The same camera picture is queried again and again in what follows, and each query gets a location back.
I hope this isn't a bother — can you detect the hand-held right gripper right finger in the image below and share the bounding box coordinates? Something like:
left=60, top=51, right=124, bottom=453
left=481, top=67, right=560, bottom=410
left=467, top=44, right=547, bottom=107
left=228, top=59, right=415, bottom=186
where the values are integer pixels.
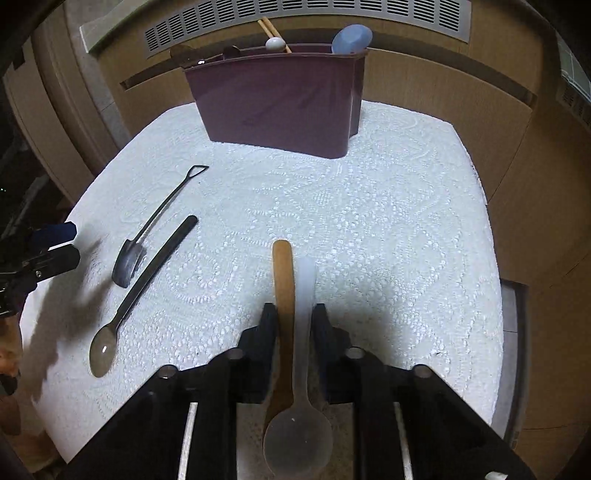
left=311, top=302, right=539, bottom=480

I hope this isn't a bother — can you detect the metal shovel-shaped spoon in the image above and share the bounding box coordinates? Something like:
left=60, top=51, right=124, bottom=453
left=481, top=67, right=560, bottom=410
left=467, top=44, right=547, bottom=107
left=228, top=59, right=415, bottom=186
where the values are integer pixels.
left=112, top=165, right=210, bottom=289

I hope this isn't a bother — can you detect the blue plastic spoon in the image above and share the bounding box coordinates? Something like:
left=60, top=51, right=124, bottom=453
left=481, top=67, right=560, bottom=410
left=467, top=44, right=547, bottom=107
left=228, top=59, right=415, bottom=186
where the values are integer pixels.
left=331, top=24, right=373, bottom=55

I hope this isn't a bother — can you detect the brown wooden spoon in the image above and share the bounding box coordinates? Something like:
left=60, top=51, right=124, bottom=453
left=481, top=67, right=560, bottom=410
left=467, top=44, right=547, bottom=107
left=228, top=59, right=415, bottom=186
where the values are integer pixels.
left=262, top=239, right=334, bottom=479

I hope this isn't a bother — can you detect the white lace tablecloth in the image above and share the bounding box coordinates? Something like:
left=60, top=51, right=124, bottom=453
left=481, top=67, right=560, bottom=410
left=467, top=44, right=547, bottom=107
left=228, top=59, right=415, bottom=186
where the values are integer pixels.
left=18, top=100, right=505, bottom=480

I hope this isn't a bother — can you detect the metal slotted spoon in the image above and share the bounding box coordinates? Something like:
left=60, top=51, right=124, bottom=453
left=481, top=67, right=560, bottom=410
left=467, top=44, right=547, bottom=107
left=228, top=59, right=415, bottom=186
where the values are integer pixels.
left=168, top=43, right=241, bottom=70

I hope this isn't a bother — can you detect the purple plastic utensil holder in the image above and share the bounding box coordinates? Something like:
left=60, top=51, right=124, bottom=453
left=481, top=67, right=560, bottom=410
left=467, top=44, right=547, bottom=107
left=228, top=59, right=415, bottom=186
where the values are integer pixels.
left=183, top=44, right=370, bottom=159

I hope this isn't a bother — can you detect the black-handled metal spoon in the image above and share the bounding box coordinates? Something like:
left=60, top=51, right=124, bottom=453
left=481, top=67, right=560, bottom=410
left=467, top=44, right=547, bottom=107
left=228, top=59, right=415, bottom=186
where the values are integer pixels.
left=89, top=215, right=199, bottom=378

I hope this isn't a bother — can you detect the long grey vent grille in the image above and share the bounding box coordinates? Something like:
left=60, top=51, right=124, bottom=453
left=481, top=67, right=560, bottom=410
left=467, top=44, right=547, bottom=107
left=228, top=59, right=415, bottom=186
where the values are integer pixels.
left=143, top=0, right=472, bottom=59

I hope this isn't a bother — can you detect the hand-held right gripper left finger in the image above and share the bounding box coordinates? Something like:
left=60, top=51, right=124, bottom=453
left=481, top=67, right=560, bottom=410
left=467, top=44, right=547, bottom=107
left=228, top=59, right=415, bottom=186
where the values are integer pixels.
left=99, top=302, right=280, bottom=480

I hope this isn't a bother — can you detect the wooden chopstick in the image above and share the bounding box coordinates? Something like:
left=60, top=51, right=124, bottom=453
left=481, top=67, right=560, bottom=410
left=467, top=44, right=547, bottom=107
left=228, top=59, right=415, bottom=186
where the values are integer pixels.
left=262, top=17, right=293, bottom=53
left=257, top=19, right=288, bottom=53

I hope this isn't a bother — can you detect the white plastic spoon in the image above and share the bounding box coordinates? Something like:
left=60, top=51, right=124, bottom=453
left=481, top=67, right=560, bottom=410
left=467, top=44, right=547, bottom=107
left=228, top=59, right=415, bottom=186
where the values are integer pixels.
left=263, top=257, right=334, bottom=479

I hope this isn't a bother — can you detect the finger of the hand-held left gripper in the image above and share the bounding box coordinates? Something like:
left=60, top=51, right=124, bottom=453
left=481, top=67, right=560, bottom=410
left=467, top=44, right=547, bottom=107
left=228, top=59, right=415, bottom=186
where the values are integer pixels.
left=25, top=222, right=77, bottom=248
left=21, top=244, right=81, bottom=280

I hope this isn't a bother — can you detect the beige counter ledge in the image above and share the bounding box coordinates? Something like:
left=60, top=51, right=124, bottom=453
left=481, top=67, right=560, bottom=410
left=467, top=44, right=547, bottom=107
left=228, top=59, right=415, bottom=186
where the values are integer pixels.
left=79, top=0, right=218, bottom=57

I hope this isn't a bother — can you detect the short grey vent grille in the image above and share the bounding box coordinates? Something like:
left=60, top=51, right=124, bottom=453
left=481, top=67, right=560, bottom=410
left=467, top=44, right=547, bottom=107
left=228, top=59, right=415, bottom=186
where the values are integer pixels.
left=556, top=44, right=591, bottom=118

